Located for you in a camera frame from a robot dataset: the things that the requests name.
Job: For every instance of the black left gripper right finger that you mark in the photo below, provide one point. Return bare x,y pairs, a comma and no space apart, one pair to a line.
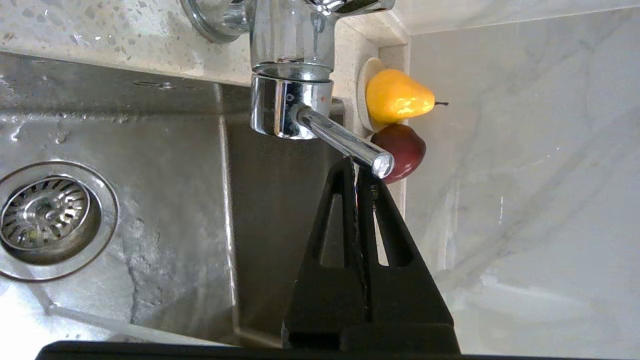
405,305

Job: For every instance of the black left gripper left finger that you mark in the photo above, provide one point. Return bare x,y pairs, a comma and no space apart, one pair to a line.
325,300

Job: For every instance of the chrome faucet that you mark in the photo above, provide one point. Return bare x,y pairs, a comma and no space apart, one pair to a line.
295,75

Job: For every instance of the stainless steel sink basin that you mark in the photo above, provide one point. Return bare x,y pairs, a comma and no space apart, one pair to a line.
150,210

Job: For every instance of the dark red apple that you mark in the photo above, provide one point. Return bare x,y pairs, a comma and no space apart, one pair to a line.
405,150

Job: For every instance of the yellow pear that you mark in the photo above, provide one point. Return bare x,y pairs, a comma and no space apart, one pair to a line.
397,97

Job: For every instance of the small white dish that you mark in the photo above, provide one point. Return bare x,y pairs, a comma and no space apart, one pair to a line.
364,95

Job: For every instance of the round metal drain strainer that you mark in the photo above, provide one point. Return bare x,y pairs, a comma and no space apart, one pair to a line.
47,215

